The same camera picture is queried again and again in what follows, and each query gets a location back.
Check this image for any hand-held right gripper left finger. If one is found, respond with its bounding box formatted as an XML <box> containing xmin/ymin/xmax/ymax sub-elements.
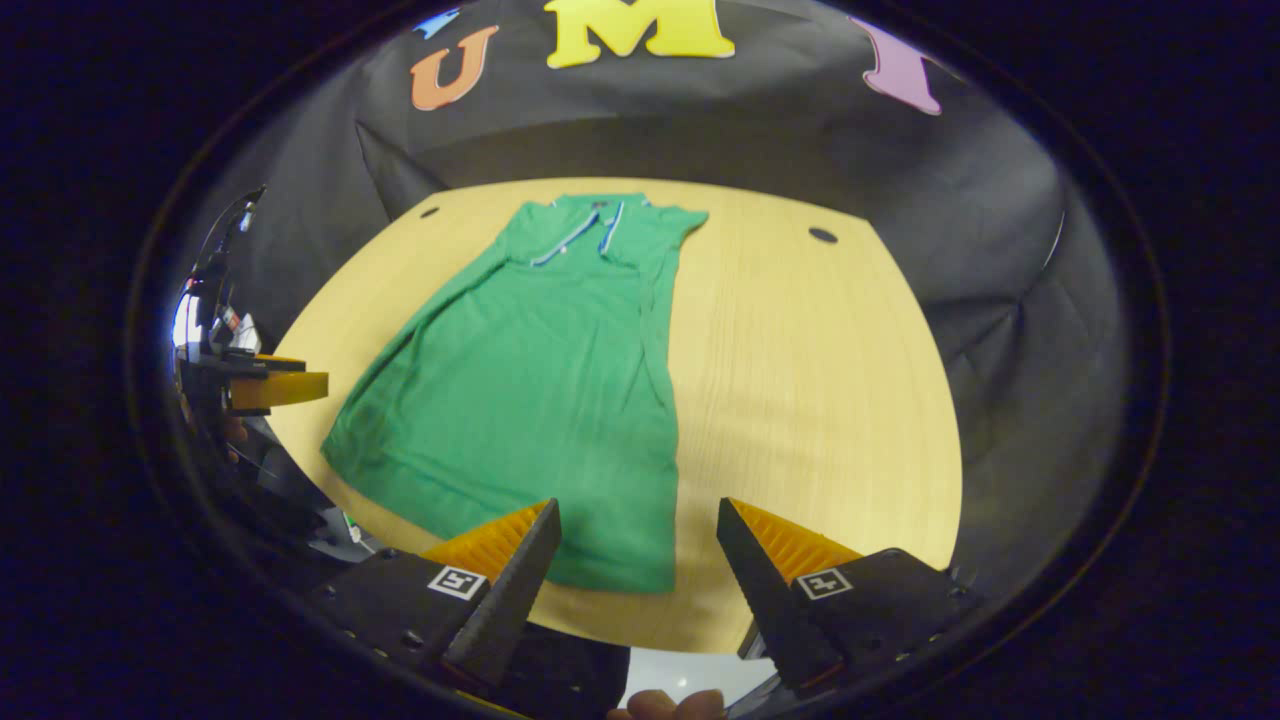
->
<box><xmin>308</xmin><ymin>497</ymin><xmax>564</xmax><ymax>691</ymax></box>

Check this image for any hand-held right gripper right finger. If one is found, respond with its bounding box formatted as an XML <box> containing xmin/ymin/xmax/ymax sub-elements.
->
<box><xmin>715</xmin><ymin>496</ymin><xmax>983</xmax><ymax>695</ymax></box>

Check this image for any green T-shirt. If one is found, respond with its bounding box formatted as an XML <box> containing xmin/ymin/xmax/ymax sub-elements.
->
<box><xmin>320</xmin><ymin>192</ymin><xmax>711</xmax><ymax>595</ymax></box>

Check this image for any black backdrop cloth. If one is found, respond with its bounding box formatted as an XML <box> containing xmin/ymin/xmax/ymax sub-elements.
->
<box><xmin>170</xmin><ymin>0</ymin><xmax>1126</xmax><ymax>601</ymax></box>

